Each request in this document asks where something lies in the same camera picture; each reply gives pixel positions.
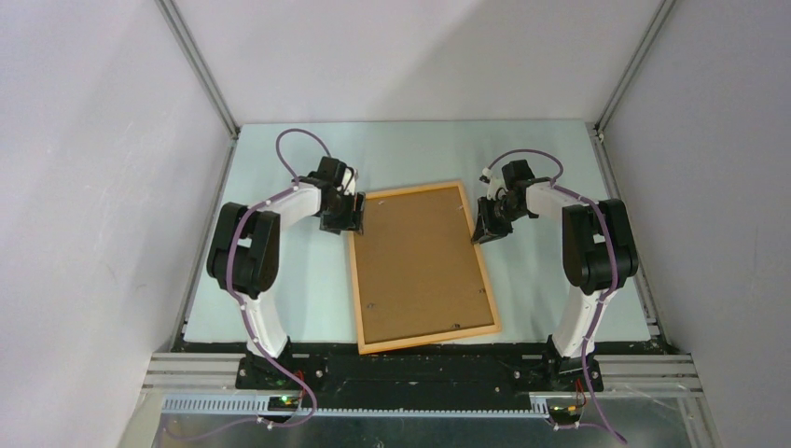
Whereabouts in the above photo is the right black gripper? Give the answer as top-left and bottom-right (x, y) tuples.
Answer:
(472, 195), (526, 245)

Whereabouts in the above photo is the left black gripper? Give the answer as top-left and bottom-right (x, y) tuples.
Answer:
(320, 189), (365, 236)

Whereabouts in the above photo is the orange wooden picture frame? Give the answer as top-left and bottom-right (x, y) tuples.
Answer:
(345, 179), (503, 357)

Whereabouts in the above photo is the brown backing board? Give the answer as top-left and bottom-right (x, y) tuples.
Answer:
(352, 186), (495, 345)

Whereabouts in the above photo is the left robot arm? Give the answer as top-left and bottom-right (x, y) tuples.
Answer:
(206, 156), (366, 389)

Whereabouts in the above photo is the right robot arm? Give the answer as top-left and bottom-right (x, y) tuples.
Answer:
(471, 160), (639, 390)

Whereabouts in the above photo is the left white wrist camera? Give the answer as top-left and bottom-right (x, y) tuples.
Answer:
(338, 166), (357, 195)

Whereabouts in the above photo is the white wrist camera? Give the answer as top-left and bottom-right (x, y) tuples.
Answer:
(479, 168), (507, 201)
(338, 166), (357, 195)

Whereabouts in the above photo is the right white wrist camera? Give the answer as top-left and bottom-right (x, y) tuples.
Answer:
(479, 168), (507, 201)

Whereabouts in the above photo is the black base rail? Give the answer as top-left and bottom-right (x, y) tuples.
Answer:
(173, 336), (672, 413)

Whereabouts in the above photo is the right aluminium corner post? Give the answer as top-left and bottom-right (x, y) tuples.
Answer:
(593, 0), (677, 134)

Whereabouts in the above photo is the aluminium corner post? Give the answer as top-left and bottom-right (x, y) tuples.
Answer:
(593, 0), (677, 134)
(154, 0), (241, 140)

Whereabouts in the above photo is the aluminium frame front rail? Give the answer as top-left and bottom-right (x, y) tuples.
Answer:
(120, 353), (722, 447)

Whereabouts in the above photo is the left aluminium corner post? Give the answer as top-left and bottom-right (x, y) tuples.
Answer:
(154, 0), (241, 140)

